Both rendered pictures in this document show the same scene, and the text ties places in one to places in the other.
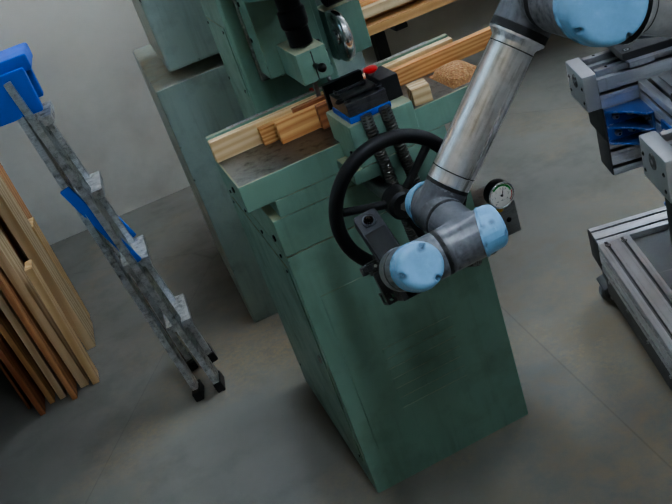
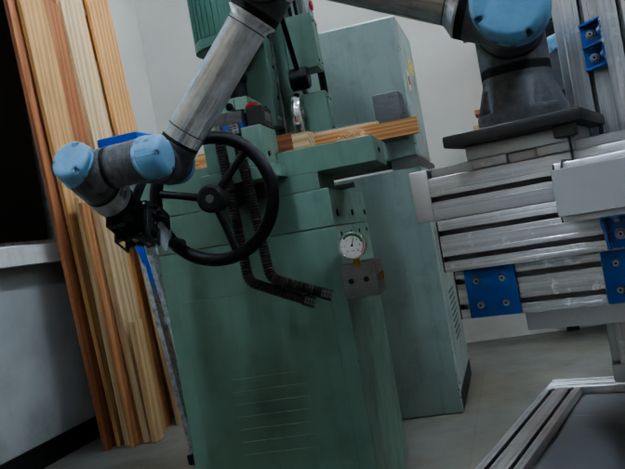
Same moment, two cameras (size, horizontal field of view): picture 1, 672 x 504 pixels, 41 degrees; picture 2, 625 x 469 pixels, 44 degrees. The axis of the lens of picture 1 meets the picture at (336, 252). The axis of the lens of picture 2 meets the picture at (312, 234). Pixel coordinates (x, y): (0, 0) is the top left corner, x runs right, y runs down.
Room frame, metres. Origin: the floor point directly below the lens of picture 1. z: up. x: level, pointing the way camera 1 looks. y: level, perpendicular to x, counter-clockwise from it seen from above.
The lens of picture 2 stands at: (0.08, -0.99, 0.69)
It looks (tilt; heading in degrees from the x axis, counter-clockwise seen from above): 0 degrees down; 23
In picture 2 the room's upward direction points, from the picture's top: 10 degrees counter-clockwise
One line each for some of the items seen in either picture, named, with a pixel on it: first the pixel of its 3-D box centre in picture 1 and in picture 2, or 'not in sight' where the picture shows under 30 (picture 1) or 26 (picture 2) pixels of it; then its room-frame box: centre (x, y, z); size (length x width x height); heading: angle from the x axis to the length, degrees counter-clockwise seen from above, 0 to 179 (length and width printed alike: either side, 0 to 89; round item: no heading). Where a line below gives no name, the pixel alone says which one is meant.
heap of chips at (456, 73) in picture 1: (455, 69); (353, 135); (1.84, -0.38, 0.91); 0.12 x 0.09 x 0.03; 12
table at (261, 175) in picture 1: (364, 135); (256, 172); (1.77, -0.14, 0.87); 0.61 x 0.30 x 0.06; 102
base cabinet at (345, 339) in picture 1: (372, 294); (296, 366); (1.99, -0.05, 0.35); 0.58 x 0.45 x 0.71; 12
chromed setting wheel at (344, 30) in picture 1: (340, 35); (299, 115); (2.02, -0.18, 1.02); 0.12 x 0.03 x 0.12; 12
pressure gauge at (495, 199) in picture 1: (498, 196); (353, 248); (1.71, -0.38, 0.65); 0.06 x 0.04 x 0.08; 102
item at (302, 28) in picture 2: not in sight; (303, 45); (2.11, -0.19, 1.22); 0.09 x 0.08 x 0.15; 12
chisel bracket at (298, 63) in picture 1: (306, 62); (245, 117); (1.89, -0.08, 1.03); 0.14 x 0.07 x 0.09; 12
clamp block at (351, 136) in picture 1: (373, 126); (242, 152); (1.69, -0.16, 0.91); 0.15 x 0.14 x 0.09; 102
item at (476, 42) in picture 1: (380, 84); (302, 147); (1.90, -0.22, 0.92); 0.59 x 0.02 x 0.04; 102
